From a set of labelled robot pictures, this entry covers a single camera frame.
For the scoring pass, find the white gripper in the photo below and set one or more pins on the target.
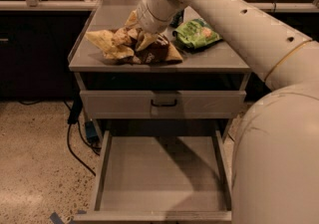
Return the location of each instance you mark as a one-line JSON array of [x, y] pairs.
[[149, 19]]

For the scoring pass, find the brown chip bag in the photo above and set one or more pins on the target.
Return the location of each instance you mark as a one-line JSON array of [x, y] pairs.
[[119, 46]]

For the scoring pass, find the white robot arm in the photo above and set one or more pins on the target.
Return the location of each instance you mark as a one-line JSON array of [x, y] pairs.
[[275, 161]]

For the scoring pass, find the green chip bag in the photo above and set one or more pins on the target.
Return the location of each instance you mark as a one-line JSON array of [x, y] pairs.
[[195, 34]]

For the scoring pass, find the closed grey top drawer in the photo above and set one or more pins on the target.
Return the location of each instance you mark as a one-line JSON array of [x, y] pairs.
[[137, 104]]

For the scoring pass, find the open grey middle drawer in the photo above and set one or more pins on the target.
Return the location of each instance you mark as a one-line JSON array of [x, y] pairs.
[[160, 180]]

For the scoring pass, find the blue soda can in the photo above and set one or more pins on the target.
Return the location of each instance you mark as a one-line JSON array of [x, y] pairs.
[[177, 19]]

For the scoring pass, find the dark lab bench left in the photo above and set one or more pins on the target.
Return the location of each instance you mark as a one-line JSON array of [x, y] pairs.
[[34, 50]]

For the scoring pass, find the blue power adapter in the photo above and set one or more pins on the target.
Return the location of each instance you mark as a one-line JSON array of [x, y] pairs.
[[91, 134]]

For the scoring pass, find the blue floor tape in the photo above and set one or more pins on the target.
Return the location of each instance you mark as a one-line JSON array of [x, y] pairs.
[[57, 218]]

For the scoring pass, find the black drawer handle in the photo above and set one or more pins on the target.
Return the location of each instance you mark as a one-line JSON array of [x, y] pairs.
[[163, 105]]

